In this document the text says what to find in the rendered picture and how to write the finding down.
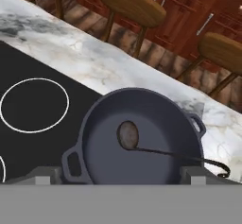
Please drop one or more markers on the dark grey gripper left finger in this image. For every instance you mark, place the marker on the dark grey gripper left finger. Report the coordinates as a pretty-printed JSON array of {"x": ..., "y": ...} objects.
[{"x": 42, "y": 175}]

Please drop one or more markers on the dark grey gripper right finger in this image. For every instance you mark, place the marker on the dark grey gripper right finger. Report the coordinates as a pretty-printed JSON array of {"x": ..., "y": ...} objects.
[{"x": 192, "y": 175}]

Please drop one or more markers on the dark metal ladle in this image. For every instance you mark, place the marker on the dark metal ladle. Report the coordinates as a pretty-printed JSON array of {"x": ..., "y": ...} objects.
[{"x": 128, "y": 135}]

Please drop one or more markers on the red-brown wooden cabinet run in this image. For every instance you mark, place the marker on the red-brown wooden cabinet run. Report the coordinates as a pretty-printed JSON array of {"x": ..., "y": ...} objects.
[{"x": 176, "y": 10}]

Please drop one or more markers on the black hob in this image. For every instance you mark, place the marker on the black hob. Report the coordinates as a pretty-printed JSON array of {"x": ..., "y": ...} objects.
[{"x": 34, "y": 108}]

